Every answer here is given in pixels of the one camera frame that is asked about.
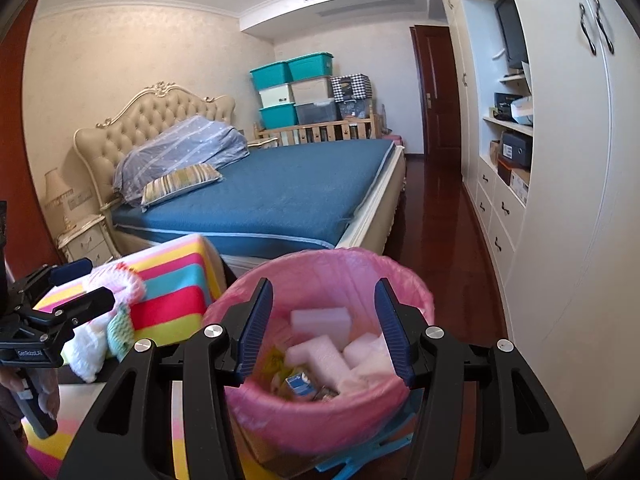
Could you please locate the dark fabric box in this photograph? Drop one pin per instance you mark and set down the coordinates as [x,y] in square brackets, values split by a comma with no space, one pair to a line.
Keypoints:
[356,109]

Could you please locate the striped pillow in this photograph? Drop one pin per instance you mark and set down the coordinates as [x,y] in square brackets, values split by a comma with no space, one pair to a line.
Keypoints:
[180,182]

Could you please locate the black television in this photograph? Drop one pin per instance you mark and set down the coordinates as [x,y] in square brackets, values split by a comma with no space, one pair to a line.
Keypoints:
[511,30]

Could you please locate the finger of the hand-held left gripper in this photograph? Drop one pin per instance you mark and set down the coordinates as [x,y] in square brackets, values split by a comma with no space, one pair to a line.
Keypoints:
[70,267]
[85,302]

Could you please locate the white built-in wardrobe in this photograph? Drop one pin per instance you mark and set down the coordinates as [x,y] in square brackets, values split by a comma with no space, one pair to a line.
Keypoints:
[565,260]

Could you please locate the pink lined trash bin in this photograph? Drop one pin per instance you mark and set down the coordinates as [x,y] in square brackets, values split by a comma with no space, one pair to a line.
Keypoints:
[320,425]

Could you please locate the black shelf device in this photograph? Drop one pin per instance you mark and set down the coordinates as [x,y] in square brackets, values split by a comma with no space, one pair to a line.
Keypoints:
[502,105]

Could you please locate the dark wooden door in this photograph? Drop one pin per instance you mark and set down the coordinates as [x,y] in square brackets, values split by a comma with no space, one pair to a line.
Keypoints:
[440,90]

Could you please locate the cream nightstand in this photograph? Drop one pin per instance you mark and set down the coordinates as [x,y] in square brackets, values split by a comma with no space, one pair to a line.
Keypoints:
[87,242]

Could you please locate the yellow-green plastic wrapper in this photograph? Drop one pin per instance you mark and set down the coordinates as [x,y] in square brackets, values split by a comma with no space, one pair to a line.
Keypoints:
[274,365]

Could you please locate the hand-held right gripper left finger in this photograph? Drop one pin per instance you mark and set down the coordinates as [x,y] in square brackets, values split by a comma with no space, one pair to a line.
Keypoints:
[255,330]

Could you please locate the teal storage box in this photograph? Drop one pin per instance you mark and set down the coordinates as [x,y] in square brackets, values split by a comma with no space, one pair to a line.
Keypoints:
[270,75]
[277,117]
[310,66]

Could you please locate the clear grey storage box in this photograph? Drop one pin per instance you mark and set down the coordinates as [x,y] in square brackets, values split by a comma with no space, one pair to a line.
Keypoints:
[316,112]

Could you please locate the blue plastic stool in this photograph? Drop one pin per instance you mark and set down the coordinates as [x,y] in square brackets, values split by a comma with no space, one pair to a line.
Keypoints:
[380,455]

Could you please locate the white foam fruit net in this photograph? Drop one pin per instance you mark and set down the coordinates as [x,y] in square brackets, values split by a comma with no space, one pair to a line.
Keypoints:
[87,352]

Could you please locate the white smooth foam sheet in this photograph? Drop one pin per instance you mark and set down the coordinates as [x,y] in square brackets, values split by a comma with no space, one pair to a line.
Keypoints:
[320,355]

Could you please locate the wall switch panel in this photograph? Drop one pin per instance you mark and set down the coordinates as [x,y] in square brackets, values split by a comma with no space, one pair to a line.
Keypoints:
[80,199]

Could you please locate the folded blue-grey quilt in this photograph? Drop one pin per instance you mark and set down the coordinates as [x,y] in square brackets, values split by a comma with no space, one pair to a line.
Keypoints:
[190,145]

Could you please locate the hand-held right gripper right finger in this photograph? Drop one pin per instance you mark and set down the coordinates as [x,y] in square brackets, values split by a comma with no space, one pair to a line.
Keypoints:
[395,330]

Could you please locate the checkered fabric box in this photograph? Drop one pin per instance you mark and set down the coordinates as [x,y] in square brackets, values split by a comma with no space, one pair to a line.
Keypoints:
[351,87]

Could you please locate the white storage box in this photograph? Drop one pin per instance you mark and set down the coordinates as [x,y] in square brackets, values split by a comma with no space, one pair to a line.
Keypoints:
[276,96]

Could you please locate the beige storage box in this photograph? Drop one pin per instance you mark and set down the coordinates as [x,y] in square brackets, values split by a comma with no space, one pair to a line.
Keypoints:
[311,91]

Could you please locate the person's left hand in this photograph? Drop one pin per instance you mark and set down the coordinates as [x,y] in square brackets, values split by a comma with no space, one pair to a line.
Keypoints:
[49,392]

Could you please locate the orange cardboard box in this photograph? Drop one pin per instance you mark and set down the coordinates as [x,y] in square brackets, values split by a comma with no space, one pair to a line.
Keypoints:
[515,182]

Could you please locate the green foam fruit net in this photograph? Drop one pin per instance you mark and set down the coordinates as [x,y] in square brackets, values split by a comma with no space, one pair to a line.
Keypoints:
[122,332]

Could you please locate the tufted beige headboard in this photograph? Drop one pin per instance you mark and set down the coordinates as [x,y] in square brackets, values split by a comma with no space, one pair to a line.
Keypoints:
[150,120]

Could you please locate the pink storage box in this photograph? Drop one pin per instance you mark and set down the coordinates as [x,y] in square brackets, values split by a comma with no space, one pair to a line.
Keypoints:
[394,144]

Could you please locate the colourful striped tablecloth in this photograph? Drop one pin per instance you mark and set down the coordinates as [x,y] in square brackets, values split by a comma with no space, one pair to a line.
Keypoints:
[170,285]

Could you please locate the wooden crib rail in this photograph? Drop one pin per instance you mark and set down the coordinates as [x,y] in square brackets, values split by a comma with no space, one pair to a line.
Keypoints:
[320,132]

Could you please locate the bed with blue mattress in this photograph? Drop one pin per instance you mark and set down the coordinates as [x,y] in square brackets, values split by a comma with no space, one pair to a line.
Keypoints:
[280,195]

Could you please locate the brown wooden panel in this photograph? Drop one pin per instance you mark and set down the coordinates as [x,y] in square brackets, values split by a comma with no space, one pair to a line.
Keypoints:
[20,135]

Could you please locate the black safe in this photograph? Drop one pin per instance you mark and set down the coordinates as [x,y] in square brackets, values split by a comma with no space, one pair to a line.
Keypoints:
[517,150]

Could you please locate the cream table lamp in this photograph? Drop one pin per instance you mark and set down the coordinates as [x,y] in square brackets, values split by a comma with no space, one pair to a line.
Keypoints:
[55,185]

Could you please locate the pink foam fruit net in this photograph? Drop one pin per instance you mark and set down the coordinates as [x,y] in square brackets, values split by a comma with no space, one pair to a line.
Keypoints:
[130,282]

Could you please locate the blue white small carton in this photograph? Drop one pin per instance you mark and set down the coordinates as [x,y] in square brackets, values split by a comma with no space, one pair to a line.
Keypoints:
[300,384]

